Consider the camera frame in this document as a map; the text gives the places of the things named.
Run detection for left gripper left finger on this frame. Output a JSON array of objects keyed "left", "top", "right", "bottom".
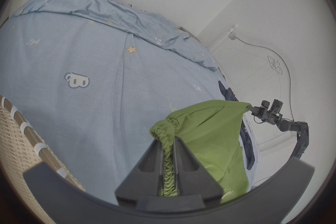
[{"left": 115, "top": 139, "right": 165, "bottom": 204}]

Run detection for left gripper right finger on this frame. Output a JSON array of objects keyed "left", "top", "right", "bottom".
[{"left": 173, "top": 136, "right": 223, "bottom": 199}]

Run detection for green shorts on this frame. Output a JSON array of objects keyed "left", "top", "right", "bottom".
[{"left": 150, "top": 100, "right": 252, "bottom": 204}]

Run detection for dark blue garment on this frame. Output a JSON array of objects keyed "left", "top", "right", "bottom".
[{"left": 218, "top": 81, "right": 256, "bottom": 170}]

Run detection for round woven basket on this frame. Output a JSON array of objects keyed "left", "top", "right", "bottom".
[{"left": 0, "top": 94, "right": 86, "bottom": 221}]

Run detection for bed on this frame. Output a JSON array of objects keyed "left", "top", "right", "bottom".
[{"left": 0, "top": 0, "right": 326, "bottom": 201}]

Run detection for grey bedside table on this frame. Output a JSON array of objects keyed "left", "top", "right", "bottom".
[{"left": 178, "top": 26, "right": 200, "bottom": 42}]

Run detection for pale blue quilt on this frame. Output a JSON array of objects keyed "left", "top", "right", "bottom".
[{"left": 10, "top": 0, "right": 219, "bottom": 72}]

